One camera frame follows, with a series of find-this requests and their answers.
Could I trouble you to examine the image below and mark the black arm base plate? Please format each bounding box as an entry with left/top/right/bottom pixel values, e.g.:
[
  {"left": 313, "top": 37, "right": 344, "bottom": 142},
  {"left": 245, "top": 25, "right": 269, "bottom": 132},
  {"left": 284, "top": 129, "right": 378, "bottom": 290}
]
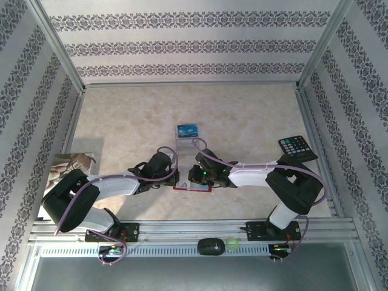
[
  {"left": 85, "top": 222, "right": 141, "bottom": 243},
  {"left": 246, "top": 221, "right": 303, "bottom": 243}
]

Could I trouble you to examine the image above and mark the aluminium frame cross bar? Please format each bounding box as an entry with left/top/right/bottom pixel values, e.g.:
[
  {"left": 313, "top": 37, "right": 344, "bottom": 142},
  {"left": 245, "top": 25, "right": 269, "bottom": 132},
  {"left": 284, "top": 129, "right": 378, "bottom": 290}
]
[{"left": 81, "top": 80, "right": 301, "bottom": 89}]

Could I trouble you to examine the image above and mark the red card holder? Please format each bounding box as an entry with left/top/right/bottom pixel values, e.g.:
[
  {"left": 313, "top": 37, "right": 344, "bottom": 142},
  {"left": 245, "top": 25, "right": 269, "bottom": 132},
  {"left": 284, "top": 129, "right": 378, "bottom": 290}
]
[{"left": 172, "top": 166, "right": 212, "bottom": 193}]

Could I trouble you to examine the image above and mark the black calculator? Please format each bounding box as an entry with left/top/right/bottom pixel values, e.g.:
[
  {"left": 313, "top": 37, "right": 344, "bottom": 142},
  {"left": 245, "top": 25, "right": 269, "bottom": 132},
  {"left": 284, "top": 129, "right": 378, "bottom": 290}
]
[{"left": 278, "top": 135, "right": 319, "bottom": 162}]

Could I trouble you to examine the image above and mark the brown printed book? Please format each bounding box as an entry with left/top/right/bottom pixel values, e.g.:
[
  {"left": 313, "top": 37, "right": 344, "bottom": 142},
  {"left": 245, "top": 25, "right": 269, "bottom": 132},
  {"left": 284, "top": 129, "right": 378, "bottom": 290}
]
[{"left": 38, "top": 152, "right": 98, "bottom": 219}]

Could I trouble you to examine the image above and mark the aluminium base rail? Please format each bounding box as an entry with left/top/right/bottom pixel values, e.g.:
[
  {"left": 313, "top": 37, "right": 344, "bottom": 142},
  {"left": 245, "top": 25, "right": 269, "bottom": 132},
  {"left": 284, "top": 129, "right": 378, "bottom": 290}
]
[{"left": 28, "top": 218, "right": 358, "bottom": 245}]

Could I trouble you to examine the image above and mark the white slotted cable duct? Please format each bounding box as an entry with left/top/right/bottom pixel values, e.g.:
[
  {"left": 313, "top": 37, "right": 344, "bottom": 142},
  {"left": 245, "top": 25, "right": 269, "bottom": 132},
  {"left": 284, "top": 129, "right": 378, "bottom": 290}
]
[{"left": 39, "top": 244, "right": 270, "bottom": 258}]

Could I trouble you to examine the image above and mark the purple cable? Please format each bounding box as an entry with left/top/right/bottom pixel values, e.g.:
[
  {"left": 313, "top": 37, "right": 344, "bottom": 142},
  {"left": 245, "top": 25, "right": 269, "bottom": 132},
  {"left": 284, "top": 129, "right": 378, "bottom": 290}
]
[
  {"left": 191, "top": 138, "right": 329, "bottom": 261},
  {"left": 53, "top": 145, "right": 179, "bottom": 267}
]

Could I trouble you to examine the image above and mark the black computer mouse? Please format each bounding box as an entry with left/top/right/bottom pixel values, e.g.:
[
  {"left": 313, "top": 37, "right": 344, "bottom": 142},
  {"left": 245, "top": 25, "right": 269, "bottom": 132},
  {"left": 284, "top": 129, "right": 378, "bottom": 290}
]
[{"left": 196, "top": 238, "right": 227, "bottom": 257}]

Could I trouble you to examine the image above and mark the silver VIP card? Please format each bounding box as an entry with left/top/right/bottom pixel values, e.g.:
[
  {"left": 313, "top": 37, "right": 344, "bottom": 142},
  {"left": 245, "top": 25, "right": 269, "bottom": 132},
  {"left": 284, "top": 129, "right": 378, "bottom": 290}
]
[{"left": 178, "top": 138, "right": 199, "bottom": 154}]

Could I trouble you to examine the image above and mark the aluminium frame post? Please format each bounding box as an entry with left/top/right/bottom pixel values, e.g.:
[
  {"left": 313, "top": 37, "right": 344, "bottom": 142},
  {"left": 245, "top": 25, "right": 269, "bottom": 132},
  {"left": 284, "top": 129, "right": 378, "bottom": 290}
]
[
  {"left": 25, "top": 0, "right": 87, "bottom": 93},
  {"left": 296, "top": 0, "right": 355, "bottom": 90}
]

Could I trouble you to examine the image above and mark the blue credit card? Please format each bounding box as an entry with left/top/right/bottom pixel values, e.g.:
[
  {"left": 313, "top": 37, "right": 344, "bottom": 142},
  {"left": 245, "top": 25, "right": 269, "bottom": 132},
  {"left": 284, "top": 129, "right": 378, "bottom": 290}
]
[{"left": 177, "top": 124, "right": 200, "bottom": 138}]

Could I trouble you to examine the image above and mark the aluminium frame side rail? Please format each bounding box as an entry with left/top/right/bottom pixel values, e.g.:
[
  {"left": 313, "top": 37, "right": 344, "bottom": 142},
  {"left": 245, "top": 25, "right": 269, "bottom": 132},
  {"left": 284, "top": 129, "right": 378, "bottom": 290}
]
[
  {"left": 294, "top": 86, "right": 349, "bottom": 219},
  {"left": 60, "top": 89, "right": 86, "bottom": 155}
]

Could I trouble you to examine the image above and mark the small circuit board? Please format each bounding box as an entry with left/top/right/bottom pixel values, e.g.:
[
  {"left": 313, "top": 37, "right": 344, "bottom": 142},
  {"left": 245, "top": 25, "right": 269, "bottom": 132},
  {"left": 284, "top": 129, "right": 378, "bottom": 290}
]
[
  {"left": 270, "top": 244, "right": 294, "bottom": 254},
  {"left": 98, "top": 244, "right": 127, "bottom": 256}
]

